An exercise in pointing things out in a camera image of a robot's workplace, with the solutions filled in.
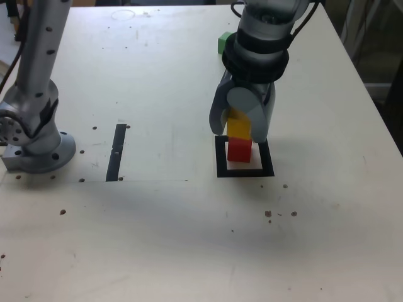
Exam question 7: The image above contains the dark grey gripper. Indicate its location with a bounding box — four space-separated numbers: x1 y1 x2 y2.
209 70 278 144

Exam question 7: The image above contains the yellow cube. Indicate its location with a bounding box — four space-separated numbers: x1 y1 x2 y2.
226 108 253 140

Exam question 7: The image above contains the red cube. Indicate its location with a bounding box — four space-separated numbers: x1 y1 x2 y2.
227 137 253 164

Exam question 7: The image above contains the green cube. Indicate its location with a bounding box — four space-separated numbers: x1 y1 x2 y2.
217 31 231 55

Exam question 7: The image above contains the black tape square outline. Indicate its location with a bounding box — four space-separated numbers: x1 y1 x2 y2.
214 134 275 179

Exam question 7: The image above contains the black tape strip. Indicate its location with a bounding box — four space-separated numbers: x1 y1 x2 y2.
105 123 127 182

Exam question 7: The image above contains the dark background object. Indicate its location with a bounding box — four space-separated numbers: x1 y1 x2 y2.
6 0 32 42

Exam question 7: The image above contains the white chair frame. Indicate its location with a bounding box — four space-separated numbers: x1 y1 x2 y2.
341 0 403 64

